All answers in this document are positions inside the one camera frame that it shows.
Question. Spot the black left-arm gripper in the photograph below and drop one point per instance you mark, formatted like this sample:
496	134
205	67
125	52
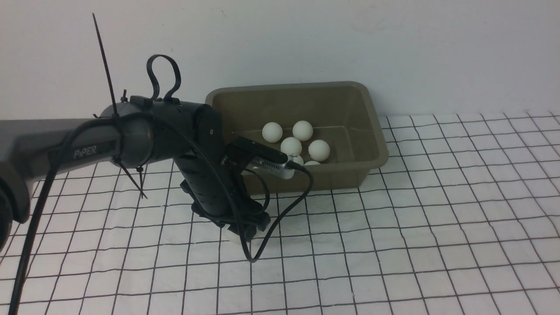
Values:
210	201

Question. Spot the plain white ping-pong ball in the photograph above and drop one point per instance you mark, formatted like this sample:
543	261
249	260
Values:
302	130

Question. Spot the white ball with red-black logo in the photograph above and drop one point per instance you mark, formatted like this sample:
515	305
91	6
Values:
319	150

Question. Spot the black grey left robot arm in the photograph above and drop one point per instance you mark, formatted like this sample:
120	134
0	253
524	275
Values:
175	131

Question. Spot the black zip tie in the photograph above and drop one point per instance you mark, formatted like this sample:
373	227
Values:
115	115

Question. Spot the olive green plastic bin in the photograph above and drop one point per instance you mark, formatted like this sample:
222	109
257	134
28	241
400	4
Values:
341	114

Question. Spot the white black-grid tablecloth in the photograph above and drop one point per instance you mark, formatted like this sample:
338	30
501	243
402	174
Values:
462	220

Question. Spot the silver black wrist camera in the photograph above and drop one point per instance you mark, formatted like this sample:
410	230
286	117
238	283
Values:
243	153

